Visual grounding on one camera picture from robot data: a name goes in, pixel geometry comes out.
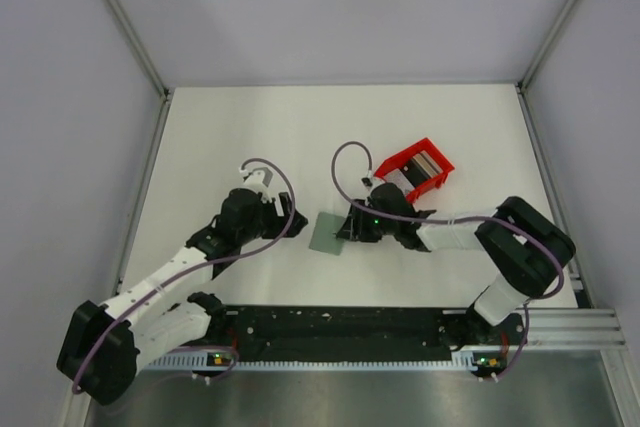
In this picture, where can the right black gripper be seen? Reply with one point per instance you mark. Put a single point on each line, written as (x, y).
(355, 227)

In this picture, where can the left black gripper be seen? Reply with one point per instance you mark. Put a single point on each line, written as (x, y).
(278, 221)

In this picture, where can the red plastic bin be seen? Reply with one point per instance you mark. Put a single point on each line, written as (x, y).
(391, 169)

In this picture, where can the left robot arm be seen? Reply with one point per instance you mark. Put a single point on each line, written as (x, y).
(108, 344)

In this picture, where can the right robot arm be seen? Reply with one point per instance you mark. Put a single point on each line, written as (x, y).
(528, 251)

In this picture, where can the stack of credit cards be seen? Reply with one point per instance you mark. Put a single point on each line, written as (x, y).
(420, 169)

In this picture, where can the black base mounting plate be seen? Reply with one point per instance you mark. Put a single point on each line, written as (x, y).
(354, 334)

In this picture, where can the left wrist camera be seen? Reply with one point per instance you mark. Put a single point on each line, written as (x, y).
(257, 180)

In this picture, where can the grey slotted cable duct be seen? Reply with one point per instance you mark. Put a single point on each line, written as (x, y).
(210, 362)

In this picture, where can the aluminium front rail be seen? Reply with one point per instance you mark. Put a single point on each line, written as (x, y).
(574, 330)

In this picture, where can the left aluminium frame post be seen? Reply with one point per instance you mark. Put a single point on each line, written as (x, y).
(136, 47)

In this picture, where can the aluminium frame post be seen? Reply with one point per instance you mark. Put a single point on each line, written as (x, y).
(136, 47)
(548, 44)

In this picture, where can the right aluminium frame post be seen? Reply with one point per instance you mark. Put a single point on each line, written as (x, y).
(548, 44)

